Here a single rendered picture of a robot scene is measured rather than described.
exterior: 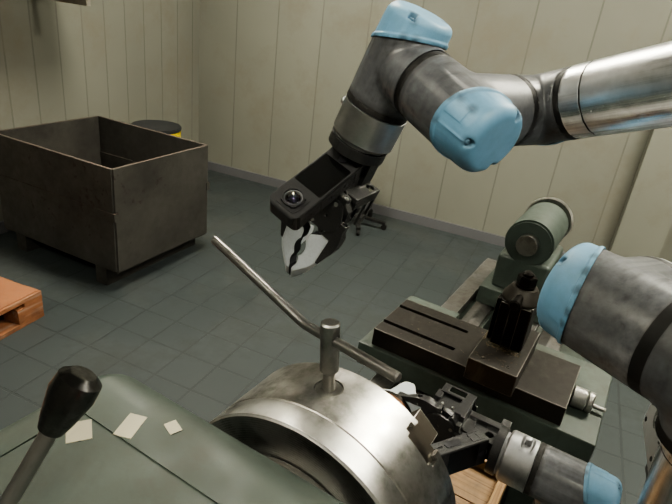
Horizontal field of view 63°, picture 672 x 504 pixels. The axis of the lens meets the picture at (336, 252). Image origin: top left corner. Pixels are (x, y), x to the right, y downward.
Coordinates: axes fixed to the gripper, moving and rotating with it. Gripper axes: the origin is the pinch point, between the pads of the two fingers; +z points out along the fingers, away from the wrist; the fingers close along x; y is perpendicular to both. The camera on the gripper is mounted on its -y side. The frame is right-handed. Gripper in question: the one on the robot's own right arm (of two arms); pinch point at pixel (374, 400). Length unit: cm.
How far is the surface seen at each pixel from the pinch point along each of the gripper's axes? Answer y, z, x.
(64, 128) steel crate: 151, 306, -41
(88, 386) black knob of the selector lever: -47, 1, 32
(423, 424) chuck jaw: -12.2, -11.7, 10.6
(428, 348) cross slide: 35.8, 3.7, -11.0
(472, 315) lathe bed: 76, 5, -21
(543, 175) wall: 360, 41, -45
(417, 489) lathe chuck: -21.5, -15.1, 10.3
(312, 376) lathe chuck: -18.4, 1.0, 15.1
